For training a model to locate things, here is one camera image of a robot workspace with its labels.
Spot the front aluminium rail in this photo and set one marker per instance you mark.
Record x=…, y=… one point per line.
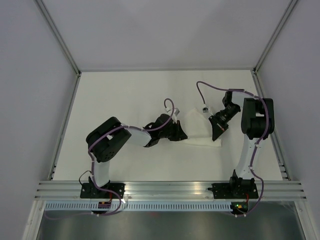
x=274, y=191

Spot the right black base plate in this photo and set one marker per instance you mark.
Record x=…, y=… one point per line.
x=228, y=192

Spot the white cloth napkin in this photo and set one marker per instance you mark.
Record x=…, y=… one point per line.
x=198, y=130

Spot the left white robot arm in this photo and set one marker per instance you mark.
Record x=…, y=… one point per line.
x=107, y=140

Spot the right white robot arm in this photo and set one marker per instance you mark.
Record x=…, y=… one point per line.
x=257, y=123

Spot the white slotted cable duct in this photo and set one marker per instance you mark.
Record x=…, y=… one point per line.
x=214, y=206

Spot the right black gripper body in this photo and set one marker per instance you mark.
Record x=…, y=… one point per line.
x=226, y=114

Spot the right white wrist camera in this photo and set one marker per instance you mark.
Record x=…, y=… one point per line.
x=206, y=109

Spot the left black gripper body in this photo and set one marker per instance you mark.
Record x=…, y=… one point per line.
x=173, y=132

